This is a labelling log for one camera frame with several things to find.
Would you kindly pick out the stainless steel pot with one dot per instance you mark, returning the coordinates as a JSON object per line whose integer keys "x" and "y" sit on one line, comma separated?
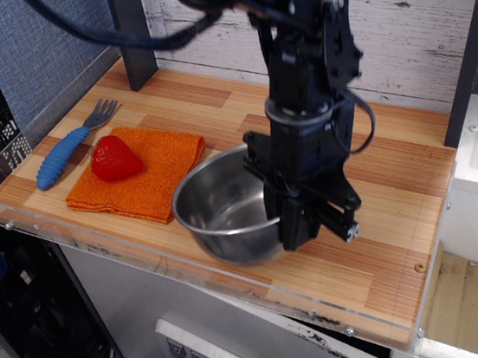
{"x": 222, "y": 205}

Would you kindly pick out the red toy strawberry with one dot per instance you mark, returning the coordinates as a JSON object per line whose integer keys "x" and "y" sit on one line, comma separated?
{"x": 113, "y": 159}

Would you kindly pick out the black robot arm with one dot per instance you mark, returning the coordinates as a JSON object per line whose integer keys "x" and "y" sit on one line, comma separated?
{"x": 311, "y": 58}

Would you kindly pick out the orange folded cloth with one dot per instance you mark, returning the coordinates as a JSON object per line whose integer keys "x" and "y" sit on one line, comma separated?
{"x": 167, "y": 158}

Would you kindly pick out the dark grey right post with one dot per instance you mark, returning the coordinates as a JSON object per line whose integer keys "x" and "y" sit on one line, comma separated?
{"x": 465, "y": 84}

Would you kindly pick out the dark grey left post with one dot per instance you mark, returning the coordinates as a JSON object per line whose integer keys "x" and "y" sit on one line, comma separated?
{"x": 140, "y": 64}

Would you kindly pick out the clear acrylic guard rail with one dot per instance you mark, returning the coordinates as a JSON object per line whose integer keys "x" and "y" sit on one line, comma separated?
{"x": 370, "y": 284}

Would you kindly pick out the blue handled fork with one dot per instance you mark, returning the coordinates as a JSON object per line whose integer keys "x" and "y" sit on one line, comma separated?
{"x": 55, "y": 162}

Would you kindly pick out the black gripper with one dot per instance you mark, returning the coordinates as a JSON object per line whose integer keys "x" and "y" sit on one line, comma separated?
{"x": 301, "y": 167}

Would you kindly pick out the dark grey post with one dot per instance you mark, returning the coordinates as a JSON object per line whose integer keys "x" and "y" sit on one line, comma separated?
{"x": 465, "y": 84}
{"x": 140, "y": 64}

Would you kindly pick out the silver toy fridge cabinet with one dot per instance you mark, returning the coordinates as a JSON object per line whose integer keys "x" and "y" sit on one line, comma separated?
{"x": 128, "y": 299}

